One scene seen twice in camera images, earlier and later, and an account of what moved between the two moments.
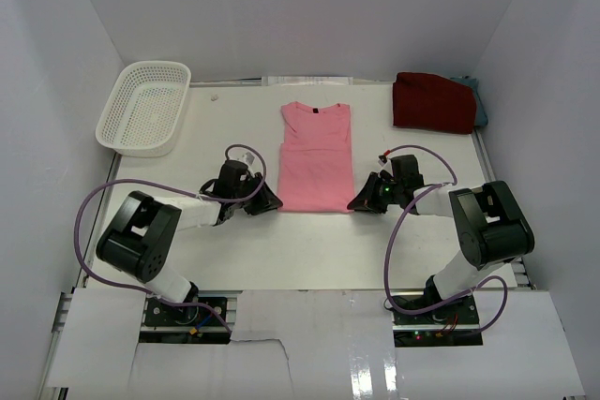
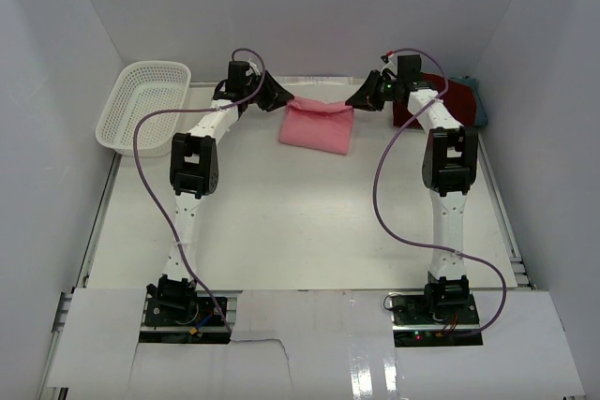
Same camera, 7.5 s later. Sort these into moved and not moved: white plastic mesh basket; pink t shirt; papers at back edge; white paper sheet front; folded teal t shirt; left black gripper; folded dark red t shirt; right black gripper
Moved: left black gripper; right black gripper; pink t shirt
Not moved: white plastic mesh basket; white paper sheet front; papers at back edge; folded dark red t shirt; folded teal t shirt
